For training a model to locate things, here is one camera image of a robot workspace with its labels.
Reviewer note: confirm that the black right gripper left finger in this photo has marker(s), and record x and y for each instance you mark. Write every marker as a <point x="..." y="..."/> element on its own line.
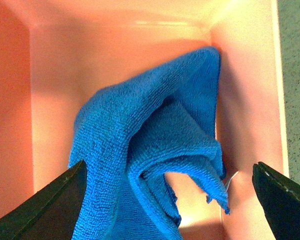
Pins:
<point x="51" y="213"/>

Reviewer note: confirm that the blue microfiber cloth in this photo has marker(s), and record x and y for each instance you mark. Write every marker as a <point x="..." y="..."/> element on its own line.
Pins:
<point x="131" y="134"/>

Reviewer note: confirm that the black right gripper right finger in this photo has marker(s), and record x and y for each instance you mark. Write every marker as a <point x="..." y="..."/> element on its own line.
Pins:
<point x="279" y="197"/>

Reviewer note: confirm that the pink plastic bin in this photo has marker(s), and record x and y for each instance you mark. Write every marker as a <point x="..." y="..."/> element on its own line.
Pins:
<point x="55" y="54"/>

